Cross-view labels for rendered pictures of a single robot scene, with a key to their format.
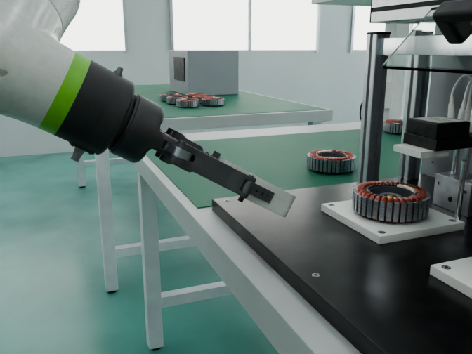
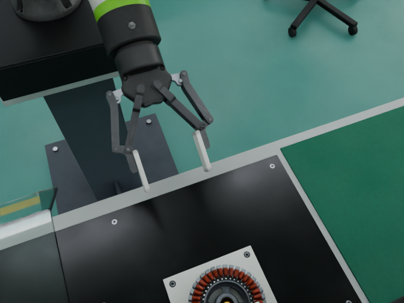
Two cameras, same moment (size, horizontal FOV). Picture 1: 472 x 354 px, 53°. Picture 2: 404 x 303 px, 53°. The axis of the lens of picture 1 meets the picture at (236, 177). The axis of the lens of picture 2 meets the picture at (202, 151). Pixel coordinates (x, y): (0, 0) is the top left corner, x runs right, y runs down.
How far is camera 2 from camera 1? 84 cm
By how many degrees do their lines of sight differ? 77
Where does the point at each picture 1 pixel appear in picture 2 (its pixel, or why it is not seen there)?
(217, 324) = not seen: outside the picture
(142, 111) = (119, 58)
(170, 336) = not seen: outside the picture
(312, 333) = (70, 217)
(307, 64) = not seen: outside the picture
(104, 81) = (107, 26)
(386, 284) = (95, 266)
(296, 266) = (128, 210)
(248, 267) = (156, 187)
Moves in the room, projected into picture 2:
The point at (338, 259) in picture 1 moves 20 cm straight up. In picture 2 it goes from (137, 241) to (115, 187)
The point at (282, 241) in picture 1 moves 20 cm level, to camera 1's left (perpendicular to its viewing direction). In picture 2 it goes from (174, 205) to (177, 113)
